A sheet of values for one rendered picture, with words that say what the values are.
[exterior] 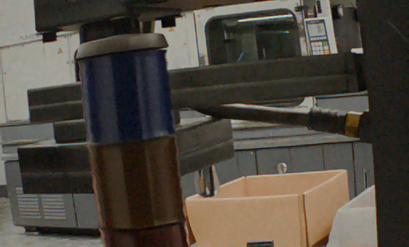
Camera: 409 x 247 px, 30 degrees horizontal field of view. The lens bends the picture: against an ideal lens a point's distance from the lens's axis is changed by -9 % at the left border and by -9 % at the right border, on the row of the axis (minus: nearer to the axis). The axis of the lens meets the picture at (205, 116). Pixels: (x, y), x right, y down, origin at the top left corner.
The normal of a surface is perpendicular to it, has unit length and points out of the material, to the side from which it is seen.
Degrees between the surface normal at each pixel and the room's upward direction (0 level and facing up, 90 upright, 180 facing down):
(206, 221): 88
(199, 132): 90
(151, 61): 76
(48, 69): 90
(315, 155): 90
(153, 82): 104
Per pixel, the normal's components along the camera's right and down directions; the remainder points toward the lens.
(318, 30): -0.61, 0.23
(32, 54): -0.45, 0.10
